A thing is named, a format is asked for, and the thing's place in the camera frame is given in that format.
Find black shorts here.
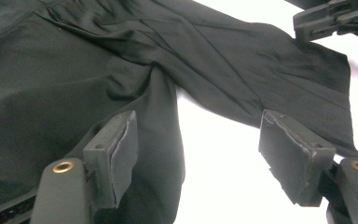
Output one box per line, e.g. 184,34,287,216
0,0,358,224

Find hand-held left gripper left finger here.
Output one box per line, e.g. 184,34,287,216
29,110,139,224

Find white table cover sheet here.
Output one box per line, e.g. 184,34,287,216
172,0,358,224

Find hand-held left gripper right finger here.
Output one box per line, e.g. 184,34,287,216
257,108,358,224

